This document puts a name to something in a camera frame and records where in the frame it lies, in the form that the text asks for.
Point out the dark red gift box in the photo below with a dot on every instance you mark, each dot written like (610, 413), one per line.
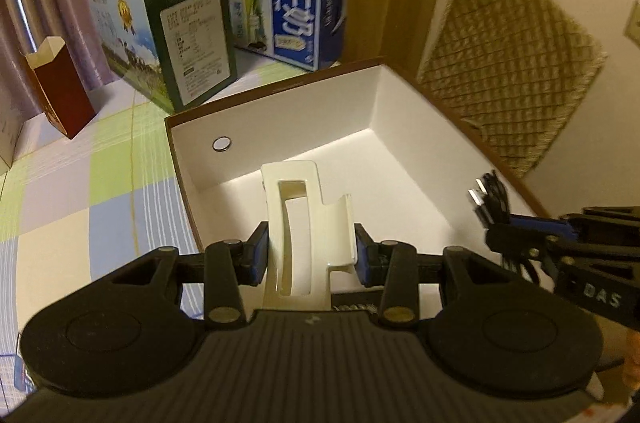
(62, 93)

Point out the checkered tablecloth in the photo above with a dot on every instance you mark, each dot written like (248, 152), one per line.
(100, 203)

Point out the gold wall switch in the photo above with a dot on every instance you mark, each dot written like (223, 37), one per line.
(634, 20)

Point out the blue milk carton box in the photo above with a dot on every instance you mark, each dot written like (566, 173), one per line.
(300, 3)

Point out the white plastic holder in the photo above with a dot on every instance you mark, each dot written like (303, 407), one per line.
(332, 233)

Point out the brown cardboard box white inside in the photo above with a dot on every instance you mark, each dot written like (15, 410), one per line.
(350, 163)

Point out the green milk carton box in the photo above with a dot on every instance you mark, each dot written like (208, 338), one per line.
(195, 33)

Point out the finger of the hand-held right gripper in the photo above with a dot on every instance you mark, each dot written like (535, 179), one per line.
(540, 225)
(520, 243)

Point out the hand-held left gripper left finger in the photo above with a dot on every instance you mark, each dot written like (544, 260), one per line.
(257, 253)

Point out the tan quilted chair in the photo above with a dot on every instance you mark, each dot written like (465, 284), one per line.
(505, 63)

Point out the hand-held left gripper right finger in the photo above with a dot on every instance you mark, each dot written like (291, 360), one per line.
(362, 258)

